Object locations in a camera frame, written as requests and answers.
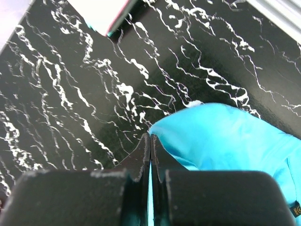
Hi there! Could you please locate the pink folded t shirt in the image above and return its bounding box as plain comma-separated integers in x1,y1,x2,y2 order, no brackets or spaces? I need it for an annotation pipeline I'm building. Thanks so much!
105,0,133,37

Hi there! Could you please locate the aluminium rail frame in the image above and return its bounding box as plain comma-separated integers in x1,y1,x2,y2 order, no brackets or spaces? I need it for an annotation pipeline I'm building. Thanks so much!
247,0,301,44

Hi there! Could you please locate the turquoise t shirt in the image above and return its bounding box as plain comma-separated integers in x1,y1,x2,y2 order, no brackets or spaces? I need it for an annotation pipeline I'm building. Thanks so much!
149,102,301,226

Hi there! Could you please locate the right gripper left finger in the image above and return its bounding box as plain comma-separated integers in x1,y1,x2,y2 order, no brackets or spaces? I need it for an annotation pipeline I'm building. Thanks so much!
114,133,151,226

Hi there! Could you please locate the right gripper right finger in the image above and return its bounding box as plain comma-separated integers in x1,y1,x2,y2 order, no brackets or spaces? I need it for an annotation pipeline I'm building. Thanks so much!
150,134,188,226

